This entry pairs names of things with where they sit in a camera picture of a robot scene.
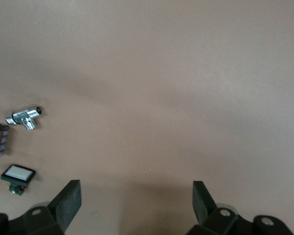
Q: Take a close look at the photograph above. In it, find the square white push button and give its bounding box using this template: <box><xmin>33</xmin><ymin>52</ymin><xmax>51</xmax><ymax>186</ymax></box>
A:
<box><xmin>0</xmin><ymin>164</ymin><xmax>37</xmax><ymax>197</ymax></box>

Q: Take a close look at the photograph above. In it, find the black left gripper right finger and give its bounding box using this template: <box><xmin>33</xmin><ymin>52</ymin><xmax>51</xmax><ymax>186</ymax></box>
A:
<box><xmin>186</xmin><ymin>181</ymin><xmax>294</xmax><ymax>235</ymax></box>

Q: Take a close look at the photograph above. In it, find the chrome angle valve fitting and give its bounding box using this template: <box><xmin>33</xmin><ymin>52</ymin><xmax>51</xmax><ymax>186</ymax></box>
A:
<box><xmin>4</xmin><ymin>105</ymin><xmax>44</xmax><ymax>131</ymax></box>

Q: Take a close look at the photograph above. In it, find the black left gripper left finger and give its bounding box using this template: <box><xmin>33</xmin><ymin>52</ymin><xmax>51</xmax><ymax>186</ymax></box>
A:
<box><xmin>0</xmin><ymin>179</ymin><xmax>82</xmax><ymax>235</ymax></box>

